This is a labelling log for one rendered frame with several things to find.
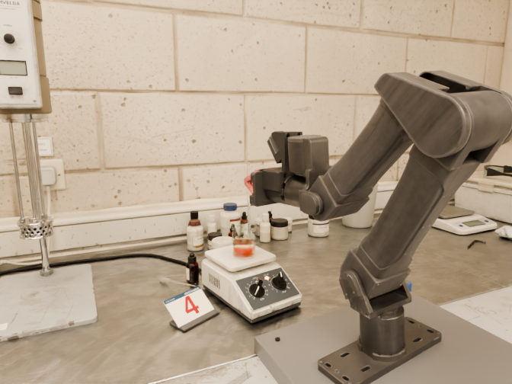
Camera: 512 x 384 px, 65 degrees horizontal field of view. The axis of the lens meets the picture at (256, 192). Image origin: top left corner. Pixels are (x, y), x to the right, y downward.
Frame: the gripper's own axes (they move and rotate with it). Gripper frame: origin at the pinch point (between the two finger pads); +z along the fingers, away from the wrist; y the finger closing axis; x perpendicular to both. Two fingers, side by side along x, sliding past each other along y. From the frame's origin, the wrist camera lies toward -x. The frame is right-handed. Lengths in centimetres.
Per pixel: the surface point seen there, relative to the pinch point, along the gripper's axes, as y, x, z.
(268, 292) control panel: 2.0, 21.1, -8.9
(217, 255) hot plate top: 5.7, 16.1, 4.1
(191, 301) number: 14.6, 22.4, -0.2
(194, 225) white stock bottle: -3.2, 16.4, 31.1
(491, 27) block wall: -139, -49, 15
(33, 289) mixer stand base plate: 38, 23, 28
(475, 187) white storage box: -107, 14, 2
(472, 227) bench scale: -83, 23, -9
